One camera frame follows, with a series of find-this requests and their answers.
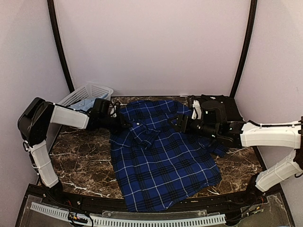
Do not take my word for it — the blue plaid long sleeve shirt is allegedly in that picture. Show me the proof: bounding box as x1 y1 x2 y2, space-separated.
109 100 228 198

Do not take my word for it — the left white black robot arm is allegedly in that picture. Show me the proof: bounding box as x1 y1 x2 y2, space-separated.
18 97 131 188

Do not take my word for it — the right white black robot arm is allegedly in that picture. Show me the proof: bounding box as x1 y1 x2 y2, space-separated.
169 99 303 205

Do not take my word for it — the light blue shirt in basket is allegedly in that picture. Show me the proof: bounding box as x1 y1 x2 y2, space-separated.
70 93 108 112

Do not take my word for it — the white plastic mesh basket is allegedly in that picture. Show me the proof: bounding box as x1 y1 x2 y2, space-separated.
58 83 114 107

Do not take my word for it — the folded black shirt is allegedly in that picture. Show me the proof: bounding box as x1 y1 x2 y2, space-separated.
200 95 243 122

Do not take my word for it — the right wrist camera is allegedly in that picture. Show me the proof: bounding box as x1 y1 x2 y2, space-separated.
187 96 202 120

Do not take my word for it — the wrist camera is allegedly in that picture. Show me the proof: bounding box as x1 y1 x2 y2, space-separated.
187 96 202 120
109 101 121 118

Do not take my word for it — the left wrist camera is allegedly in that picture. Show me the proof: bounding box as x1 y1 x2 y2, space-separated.
109 101 121 118

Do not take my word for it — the white slotted cable duct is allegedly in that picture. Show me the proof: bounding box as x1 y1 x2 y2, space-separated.
30 202 226 227

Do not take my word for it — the right black frame post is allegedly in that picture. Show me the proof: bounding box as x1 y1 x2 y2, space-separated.
229 0 258 98

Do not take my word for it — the black frame post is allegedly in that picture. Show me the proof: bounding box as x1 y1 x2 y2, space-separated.
229 0 258 98
47 0 75 93

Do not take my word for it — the left black frame post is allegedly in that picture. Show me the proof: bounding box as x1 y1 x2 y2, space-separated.
47 0 75 93

